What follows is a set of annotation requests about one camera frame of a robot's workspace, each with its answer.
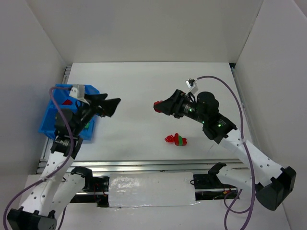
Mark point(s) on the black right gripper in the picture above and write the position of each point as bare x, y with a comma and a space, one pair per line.
179, 103

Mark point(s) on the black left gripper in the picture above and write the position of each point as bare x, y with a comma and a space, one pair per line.
95, 107

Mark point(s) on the red rounded lego block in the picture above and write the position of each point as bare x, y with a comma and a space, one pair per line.
157, 106

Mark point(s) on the red arch lego piece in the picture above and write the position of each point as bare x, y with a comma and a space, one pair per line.
169, 139

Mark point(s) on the red green striped rounded lego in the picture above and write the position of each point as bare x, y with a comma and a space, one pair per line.
179, 140

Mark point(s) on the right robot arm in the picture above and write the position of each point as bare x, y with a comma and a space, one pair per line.
272, 183

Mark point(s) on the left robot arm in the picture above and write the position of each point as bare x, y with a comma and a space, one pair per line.
42, 205

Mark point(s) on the red lego brick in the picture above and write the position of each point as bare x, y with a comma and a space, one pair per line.
67, 102

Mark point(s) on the blue plastic divided bin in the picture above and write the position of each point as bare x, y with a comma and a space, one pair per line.
47, 124

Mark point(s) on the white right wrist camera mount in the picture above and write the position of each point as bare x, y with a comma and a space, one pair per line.
192, 86

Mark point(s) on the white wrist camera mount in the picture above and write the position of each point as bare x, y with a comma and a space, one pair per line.
77, 91
192, 86

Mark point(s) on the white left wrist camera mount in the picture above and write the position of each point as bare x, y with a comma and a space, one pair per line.
77, 91

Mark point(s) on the aluminium table rail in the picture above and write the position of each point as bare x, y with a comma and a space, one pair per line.
107, 167

